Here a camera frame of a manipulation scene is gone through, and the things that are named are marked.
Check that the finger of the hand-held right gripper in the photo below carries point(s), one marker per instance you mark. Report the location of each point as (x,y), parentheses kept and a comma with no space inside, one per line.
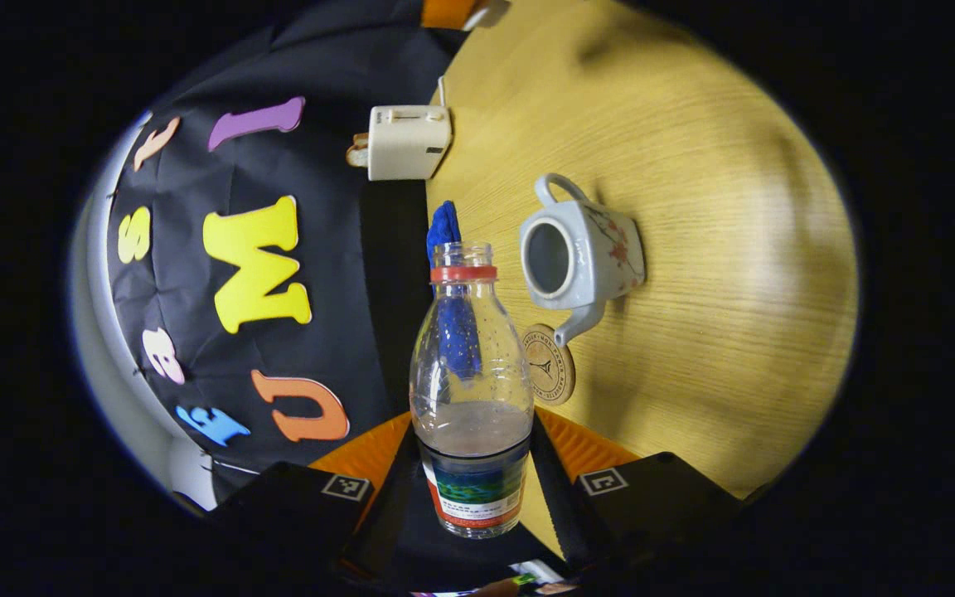
(444,12)

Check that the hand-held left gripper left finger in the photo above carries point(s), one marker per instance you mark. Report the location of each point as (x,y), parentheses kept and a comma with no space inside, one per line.
(378,514)

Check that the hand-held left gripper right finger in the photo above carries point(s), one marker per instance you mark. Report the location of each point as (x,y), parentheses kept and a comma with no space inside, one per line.
(564,514)

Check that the clear plastic water bottle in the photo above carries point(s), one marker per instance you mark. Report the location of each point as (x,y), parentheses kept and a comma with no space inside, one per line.
(469,448)

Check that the round brown coaster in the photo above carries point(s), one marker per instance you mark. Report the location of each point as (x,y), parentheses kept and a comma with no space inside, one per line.
(552,373)

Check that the white ceramic teacup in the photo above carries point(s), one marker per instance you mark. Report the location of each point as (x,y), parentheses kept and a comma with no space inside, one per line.
(602,257)

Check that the white toaster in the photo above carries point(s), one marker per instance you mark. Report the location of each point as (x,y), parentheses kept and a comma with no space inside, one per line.
(407,143)

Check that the bread slice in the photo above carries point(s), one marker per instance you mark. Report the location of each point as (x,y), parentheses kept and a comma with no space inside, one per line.
(358,151)

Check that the blue folded towel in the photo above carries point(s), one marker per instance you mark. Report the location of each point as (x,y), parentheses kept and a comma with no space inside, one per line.
(444,228)

